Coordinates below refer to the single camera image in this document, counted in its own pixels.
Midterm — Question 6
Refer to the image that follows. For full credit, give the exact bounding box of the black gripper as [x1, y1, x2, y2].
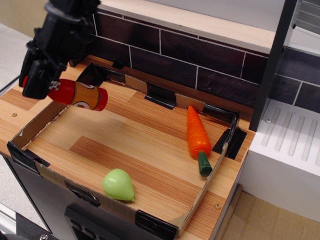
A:
[18, 10, 94, 99]

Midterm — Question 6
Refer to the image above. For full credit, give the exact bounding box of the red toy hot sauce bottle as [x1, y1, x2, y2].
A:
[22, 76, 109, 112]

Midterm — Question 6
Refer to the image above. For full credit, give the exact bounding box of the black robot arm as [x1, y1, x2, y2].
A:
[19, 0, 100, 100]

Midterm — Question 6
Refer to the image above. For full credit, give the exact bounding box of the cardboard fence with black tape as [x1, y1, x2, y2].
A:
[6, 66, 254, 240]

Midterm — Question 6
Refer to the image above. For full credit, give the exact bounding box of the green toy pear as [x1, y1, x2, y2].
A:
[102, 168, 135, 203]

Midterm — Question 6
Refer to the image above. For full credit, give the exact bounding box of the light wooden shelf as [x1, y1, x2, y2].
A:
[98, 0, 276, 54]

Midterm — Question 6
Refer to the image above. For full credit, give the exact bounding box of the black toy oven front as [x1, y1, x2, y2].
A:
[64, 205, 122, 240]

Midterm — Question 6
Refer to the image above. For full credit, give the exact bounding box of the orange toy carrot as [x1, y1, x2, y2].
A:
[187, 105, 213, 177]

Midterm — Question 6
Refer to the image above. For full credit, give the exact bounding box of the white toy sink drainboard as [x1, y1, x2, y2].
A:
[240, 100, 320, 222]

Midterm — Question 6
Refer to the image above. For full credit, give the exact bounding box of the black cable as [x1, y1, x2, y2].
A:
[0, 76, 21, 93]

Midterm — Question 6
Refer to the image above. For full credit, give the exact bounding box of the black vertical post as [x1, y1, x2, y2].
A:
[249, 0, 301, 132]

